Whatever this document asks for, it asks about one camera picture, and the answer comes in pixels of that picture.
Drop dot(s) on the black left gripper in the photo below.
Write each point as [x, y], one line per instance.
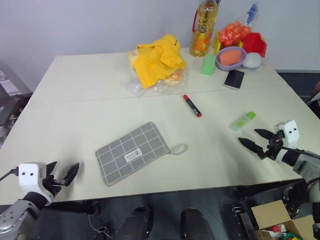
[53, 183]

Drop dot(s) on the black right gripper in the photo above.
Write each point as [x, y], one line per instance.
[275, 146]

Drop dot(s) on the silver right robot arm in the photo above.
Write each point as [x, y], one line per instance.
[306, 165]

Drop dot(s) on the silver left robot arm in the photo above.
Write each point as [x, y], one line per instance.
[15, 215]

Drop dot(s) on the grey checked pouch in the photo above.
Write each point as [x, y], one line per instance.
[130, 153]

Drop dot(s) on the green glue stick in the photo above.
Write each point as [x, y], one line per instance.
[243, 121]

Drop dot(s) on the black smartphone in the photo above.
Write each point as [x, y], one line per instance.
[234, 78]

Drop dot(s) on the red marker pen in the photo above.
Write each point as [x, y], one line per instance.
[192, 106]

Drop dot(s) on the brown cardboard box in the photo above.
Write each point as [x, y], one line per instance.
[272, 213]

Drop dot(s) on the white bowl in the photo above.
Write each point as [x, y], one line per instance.
[252, 61]

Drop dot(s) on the purple plastic bowl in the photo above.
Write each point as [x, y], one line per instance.
[225, 66]

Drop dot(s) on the orange sponge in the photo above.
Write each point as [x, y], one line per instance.
[230, 58]

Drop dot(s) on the dark equipment rack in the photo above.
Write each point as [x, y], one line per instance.
[11, 100]

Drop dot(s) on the green sponge block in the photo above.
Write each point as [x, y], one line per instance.
[208, 64]

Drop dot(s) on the dark rounded shape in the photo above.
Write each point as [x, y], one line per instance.
[138, 222]
[195, 225]

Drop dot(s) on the red hexagonal plastic container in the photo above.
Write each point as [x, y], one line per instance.
[255, 43]

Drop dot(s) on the clear plastic bag with bread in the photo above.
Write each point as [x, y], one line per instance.
[172, 80]

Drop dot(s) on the bag of orange balls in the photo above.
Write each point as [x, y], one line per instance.
[233, 32]

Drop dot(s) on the cooking oil bottle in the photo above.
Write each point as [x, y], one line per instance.
[202, 32]

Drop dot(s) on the yellow cloth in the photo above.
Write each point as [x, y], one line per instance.
[157, 60]

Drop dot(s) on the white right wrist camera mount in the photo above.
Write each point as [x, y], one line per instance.
[290, 133]

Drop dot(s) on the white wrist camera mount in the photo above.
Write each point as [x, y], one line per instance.
[30, 177]
[290, 133]

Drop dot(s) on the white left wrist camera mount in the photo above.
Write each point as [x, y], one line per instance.
[30, 177]

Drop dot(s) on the black metal bracket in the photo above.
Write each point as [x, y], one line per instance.
[240, 220]

